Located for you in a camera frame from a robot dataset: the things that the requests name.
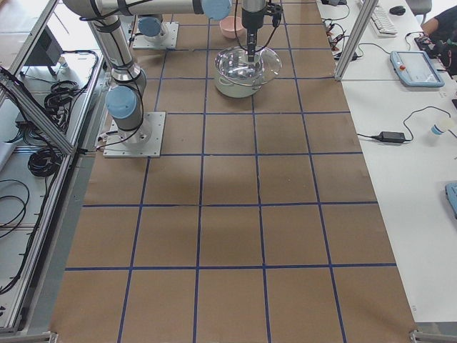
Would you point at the mint green electric pot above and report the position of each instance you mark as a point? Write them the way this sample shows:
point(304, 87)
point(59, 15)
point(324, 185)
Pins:
point(236, 76)

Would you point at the aluminium frame post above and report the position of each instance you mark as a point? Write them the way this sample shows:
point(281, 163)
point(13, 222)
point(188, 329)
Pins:
point(357, 31)

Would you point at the black power adapter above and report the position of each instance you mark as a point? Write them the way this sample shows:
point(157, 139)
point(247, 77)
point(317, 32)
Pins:
point(390, 137)

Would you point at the paper cup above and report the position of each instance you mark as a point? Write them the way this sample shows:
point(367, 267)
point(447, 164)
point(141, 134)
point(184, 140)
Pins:
point(442, 126)

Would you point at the black computer mouse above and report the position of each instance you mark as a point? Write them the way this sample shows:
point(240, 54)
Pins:
point(397, 10)

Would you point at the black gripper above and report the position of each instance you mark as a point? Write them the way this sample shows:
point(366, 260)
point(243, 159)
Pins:
point(250, 20)

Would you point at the glass pot lid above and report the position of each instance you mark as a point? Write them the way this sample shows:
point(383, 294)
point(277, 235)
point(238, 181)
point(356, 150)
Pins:
point(266, 66)

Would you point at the pink bowl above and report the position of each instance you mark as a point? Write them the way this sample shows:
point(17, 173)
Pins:
point(231, 27)

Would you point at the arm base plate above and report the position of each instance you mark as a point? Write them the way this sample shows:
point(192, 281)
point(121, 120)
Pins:
point(145, 142)
point(163, 37)

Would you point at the white keyboard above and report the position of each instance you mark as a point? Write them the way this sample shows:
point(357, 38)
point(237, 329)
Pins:
point(381, 23)

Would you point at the teach pendant tablet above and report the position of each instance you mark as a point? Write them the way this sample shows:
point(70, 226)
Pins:
point(415, 69)

